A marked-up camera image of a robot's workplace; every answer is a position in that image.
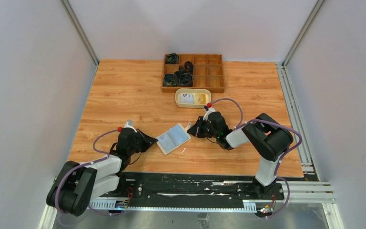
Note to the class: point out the rolled black belt top left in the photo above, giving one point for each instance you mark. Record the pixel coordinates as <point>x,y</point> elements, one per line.
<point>172,58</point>

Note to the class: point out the rolled black belt middle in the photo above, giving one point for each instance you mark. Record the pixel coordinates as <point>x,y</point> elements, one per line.
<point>188,67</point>

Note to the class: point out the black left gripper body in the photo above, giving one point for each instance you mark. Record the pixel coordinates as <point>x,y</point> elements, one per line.
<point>135,148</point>

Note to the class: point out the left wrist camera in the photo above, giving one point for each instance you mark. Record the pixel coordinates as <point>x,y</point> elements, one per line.
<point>129,124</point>

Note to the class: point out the beige oval tray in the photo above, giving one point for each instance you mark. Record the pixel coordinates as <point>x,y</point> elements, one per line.
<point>194,91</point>

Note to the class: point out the wooden compartment box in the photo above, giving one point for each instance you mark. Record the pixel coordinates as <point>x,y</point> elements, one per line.
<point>208,71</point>

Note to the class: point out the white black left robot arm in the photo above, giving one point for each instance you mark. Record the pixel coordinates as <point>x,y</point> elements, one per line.
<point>77,184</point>

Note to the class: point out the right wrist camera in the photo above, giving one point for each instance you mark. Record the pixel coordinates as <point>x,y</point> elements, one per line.
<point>208,110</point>

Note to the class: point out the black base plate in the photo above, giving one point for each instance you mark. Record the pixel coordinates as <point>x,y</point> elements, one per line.
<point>155,190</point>

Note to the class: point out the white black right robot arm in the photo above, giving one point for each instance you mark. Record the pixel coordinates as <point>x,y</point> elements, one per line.
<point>270,139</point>

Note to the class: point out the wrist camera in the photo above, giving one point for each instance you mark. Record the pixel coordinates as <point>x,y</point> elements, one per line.
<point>208,110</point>
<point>129,124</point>

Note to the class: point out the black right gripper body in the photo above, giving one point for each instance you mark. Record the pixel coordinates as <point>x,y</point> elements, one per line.
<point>208,131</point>

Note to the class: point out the white card in tray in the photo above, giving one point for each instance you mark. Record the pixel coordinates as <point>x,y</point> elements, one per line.
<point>186,98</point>

